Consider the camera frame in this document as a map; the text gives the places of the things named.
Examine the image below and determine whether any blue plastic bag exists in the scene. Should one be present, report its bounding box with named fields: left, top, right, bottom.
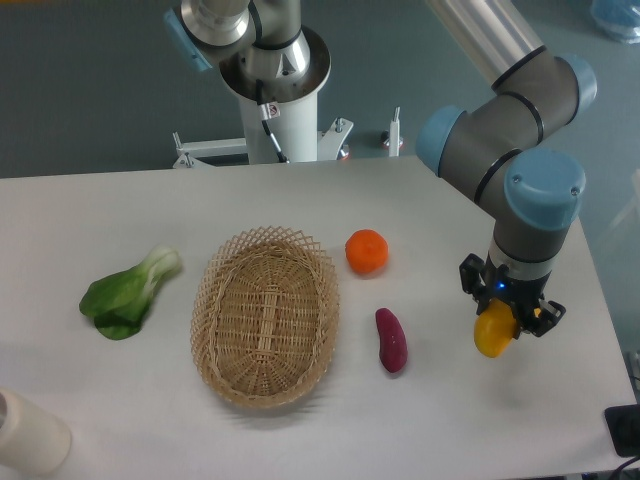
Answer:
left=590, top=0, right=639, bottom=44

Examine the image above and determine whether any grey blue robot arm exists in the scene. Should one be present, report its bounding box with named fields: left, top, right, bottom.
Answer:
left=164, top=1, right=597, bottom=337

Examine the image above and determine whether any yellow mango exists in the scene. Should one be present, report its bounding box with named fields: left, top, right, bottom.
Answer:
left=474, top=299, right=518, bottom=358

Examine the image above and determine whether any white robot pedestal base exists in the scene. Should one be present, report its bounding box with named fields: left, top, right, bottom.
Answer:
left=173, top=27, right=354, bottom=169

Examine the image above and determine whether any white cylinder post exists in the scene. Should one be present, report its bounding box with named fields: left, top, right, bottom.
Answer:
left=1, top=388, right=72, bottom=476

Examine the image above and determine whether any orange tangerine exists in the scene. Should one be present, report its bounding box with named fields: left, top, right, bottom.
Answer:
left=345, top=229, right=389, bottom=275

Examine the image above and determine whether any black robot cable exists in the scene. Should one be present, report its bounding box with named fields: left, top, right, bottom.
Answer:
left=254, top=78, right=290, bottom=164

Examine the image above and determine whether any green bok choy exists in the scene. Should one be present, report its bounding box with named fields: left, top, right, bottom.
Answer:
left=79, top=246, right=182, bottom=341

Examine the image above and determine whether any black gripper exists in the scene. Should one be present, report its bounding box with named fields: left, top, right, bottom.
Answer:
left=459, top=253, right=566, bottom=339

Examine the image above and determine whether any purple sweet potato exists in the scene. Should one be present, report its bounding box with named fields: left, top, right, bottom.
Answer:
left=375, top=308, right=408, bottom=374

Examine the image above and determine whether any black device at edge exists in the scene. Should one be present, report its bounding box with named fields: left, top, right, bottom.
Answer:
left=604, top=404, right=639, bottom=457

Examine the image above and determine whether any woven wicker basket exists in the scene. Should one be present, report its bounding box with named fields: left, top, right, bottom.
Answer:
left=190, top=226, right=340, bottom=409

